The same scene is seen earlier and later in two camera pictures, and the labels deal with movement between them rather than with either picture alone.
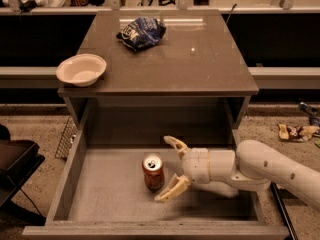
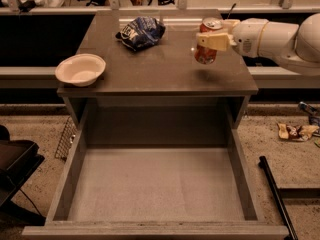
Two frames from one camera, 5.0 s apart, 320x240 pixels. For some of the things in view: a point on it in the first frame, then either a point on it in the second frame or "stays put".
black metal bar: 291,232 stays put
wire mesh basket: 67,140 stays put
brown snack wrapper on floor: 294,133 stays put
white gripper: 199,165 → 247,36
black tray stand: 19,159 stays put
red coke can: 153,171 → 205,55
